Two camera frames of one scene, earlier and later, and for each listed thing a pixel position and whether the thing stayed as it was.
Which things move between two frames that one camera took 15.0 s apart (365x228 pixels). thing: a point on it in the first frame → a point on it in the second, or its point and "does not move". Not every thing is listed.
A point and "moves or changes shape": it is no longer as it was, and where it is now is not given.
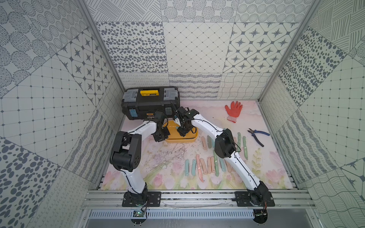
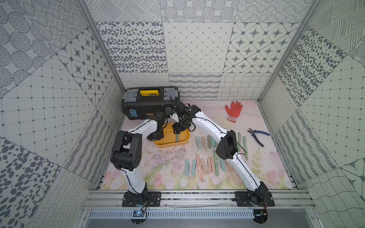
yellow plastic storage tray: (175, 137) moves or changes shape
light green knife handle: (239, 142) does not move
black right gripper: (182, 132) → (177, 128)
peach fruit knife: (228, 166) does not move
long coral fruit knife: (199, 168) does not move
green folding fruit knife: (216, 164) does not move
